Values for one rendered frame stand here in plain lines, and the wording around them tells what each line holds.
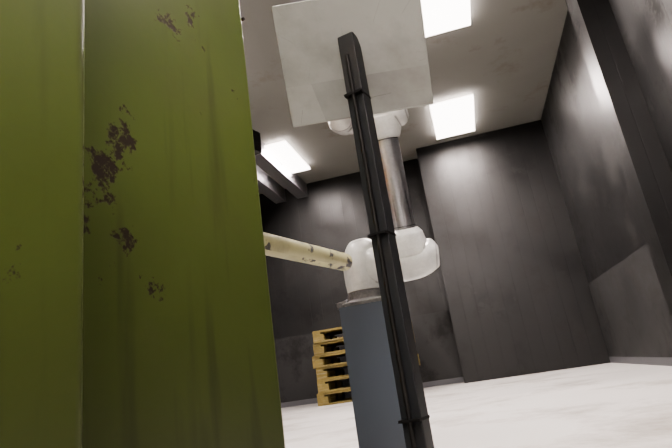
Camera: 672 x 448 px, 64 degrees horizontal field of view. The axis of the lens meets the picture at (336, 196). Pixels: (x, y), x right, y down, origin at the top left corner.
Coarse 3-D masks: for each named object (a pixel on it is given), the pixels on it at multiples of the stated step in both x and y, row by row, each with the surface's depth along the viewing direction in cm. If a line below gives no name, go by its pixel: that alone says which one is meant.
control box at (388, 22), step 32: (320, 0) 123; (352, 0) 123; (384, 0) 123; (416, 0) 123; (288, 32) 124; (320, 32) 125; (384, 32) 125; (416, 32) 125; (288, 64) 126; (320, 64) 126; (384, 64) 126; (416, 64) 126; (288, 96) 127; (320, 96) 127; (384, 96) 128; (416, 96) 128
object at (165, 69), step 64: (128, 0) 83; (192, 0) 98; (128, 64) 79; (192, 64) 92; (128, 128) 75; (192, 128) 88; (128, 192) 72; (192, 192) 83; (256, 192) 99; (128, 256) 69; (192, 256) 79; (256, 256) 93; (128, 320) 66; (192, 320) 76; (256, 320) 88; (128, 384) 64; (192, 384) 72; (256, 384) 84
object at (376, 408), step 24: (360, 312) 210; (360, 336) 208; (384, 336) 205; (360, 360) 205; (384, 360) 203; (360, 384) 203; (384, 384) 200; (360, 408) 200; (384, 408) 198; (360, 432) 198; (384, 432) 196
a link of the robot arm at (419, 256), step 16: (400, 112) 217; (384, 128) 217; (400, 128) 221; (384, 144) 219; (384, 160) 219; (400, 160) 220; (400, 176) 219; (400, 192) 218; (400, 208) 218; (400, 224) 218; (400, 240) 215; (416, 240) 215; (432, 240) 220; (400, 256) 215; (416, 256) 214; (432, 256) 215; (416, 272) 215
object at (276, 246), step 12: (264, 240) 106; (276, 240) 110; (288, 240) 114; (276, 252) 110; (288, 252) 114; (300, 252) 117; (312, 252) 121; (324, 252) 126; (336, 252) 132; (312, 264) 125; (324, 264) 128; (336, 264) 132; (348, 264) 136
